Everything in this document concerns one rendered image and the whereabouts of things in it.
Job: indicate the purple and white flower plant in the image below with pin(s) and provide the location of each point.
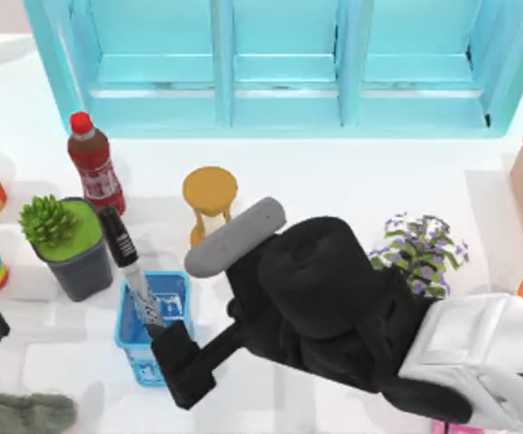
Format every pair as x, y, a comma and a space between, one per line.
424, 253

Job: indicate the wooden hourglass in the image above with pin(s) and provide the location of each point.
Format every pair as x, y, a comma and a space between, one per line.
209, 187

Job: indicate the grey-green cloth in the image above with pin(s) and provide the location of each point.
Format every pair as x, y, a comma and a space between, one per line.
21, 413

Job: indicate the pale grey rounded box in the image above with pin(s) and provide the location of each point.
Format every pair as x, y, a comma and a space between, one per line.
236, 237

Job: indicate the blue basket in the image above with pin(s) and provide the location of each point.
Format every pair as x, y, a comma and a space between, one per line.
173, 303

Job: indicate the pink object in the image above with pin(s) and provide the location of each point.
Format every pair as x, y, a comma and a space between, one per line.
447, 427

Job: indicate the red bottle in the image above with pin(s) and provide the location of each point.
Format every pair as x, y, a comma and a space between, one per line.
94, 163

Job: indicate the light blue rack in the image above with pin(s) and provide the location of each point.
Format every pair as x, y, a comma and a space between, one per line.
288, 90

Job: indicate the green succulent in grey pot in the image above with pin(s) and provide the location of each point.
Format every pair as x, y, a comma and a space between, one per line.
69, 244

